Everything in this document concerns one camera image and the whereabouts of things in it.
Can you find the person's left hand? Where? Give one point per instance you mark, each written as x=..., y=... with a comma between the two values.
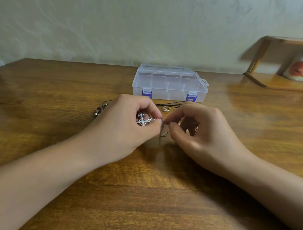
x=118, y=130

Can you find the person's right hand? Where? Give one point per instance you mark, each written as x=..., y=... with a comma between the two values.
x=210, y=140

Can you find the clear plastic organizer box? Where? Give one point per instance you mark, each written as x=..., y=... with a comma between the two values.
x=169, y=84

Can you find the person's left forearm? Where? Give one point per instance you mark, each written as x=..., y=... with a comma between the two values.
x=35, y=185

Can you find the person's right forearm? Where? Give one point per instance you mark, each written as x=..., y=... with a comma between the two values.
x=277, y=196

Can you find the wooden shelf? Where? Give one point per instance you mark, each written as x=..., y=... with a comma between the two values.
x=275, y=80

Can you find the white printed mug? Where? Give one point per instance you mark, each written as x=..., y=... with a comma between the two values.
x=296, y=70

